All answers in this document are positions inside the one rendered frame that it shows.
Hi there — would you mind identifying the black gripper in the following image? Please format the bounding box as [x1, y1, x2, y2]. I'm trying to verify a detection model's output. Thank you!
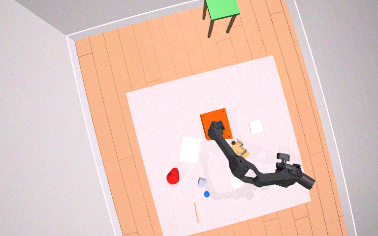
[275, 153, 290, 188]

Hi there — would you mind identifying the white flat slab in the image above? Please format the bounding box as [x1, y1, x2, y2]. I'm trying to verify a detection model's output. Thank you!
[229, 177, 244, 190]
[249, 120, 263, 134]

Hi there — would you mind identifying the tan wooden catapult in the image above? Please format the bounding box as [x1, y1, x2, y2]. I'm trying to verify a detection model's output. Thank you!
[231, 140, 250, 159]

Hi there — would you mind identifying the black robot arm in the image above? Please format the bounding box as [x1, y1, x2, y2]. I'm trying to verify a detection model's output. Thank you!
[208, 120, 315, 190]

